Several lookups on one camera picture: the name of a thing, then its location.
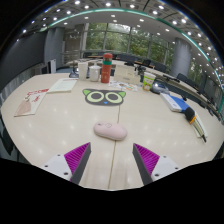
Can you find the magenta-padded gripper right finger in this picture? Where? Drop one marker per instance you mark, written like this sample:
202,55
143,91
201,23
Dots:
147,158

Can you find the blue and white book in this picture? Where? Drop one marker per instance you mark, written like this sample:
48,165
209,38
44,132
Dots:
175,102

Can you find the ceiling lights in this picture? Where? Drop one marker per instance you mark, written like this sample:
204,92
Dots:
108,4

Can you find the green printed paper cup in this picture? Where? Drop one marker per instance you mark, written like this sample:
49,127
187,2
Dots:
148,81

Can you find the white lidded mug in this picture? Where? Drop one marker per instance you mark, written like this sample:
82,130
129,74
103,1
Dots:
94,73

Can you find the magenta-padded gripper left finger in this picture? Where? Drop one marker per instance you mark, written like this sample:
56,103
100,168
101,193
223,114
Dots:
77,156

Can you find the dark office chairs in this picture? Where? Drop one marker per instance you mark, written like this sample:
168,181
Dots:
160,67

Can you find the red drink bottle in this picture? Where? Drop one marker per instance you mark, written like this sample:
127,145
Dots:
106,70

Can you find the white cardboard box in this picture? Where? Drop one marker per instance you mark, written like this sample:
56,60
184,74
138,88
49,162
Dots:
126,75

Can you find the stacked white paper cups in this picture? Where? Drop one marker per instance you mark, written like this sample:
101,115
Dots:
82,71

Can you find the white printed booklet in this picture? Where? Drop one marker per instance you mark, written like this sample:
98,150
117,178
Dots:
62,85

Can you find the dark conference microphone base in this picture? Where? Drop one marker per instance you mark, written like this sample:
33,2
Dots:
73,74
159,88

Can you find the pink computer mouse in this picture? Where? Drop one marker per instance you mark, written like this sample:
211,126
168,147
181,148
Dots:
110,130

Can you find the curved wooden conference desk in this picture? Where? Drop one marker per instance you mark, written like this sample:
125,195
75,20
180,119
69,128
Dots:
180,86

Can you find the black handheld microphone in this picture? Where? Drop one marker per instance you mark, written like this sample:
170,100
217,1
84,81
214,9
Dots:
190,115

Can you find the red and white magazine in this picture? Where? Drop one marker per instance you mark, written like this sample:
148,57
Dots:
31,102

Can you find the colourful sticker sheet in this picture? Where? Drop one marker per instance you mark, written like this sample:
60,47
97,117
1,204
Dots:
123,86

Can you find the cat face mouse pad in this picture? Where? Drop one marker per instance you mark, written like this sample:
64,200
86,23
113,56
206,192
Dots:
104,97

